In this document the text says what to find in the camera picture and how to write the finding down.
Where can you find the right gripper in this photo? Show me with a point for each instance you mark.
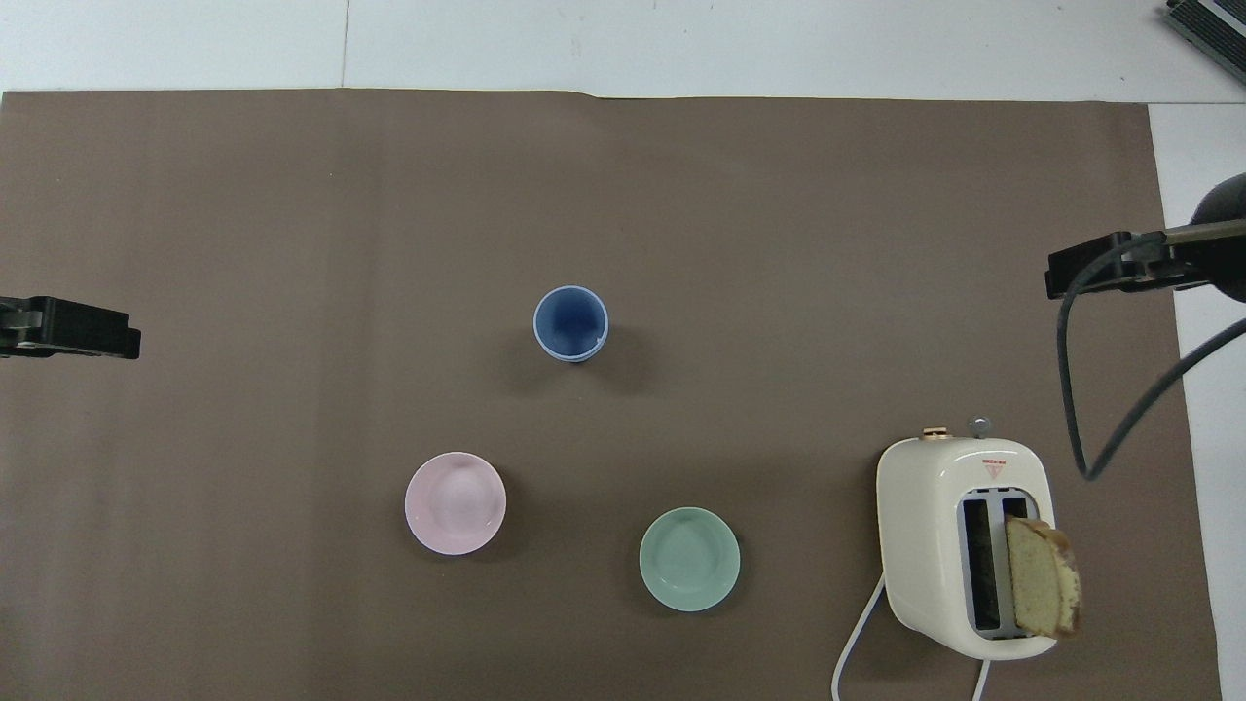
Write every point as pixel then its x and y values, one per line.
pixel 1223 267

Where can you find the green plate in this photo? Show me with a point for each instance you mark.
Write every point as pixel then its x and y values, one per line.
pixel 689 560

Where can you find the cream white toaster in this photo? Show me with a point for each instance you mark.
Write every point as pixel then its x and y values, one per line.
pixel 925 545

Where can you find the black stand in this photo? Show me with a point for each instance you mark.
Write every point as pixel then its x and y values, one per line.
pixel 1215 21

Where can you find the slice of bread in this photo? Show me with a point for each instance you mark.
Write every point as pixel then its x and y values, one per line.
pixel 1042 579

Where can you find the pink plate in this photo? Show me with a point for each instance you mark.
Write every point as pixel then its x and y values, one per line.
pixel 455 503

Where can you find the blue cup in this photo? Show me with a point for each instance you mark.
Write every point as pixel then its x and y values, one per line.
pixel 570 324

